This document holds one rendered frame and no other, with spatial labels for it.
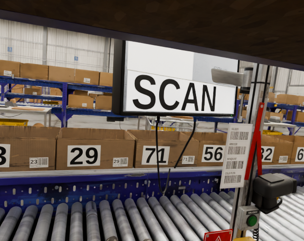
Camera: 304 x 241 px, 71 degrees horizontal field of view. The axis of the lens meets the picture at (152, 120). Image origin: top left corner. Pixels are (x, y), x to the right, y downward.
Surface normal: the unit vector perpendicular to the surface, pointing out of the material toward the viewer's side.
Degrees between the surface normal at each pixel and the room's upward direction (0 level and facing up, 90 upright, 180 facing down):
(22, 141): 90
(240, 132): 90
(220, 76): 90
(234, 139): 90
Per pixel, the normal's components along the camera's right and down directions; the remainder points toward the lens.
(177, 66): 0.63, 0.09
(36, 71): 0.33, 0.15
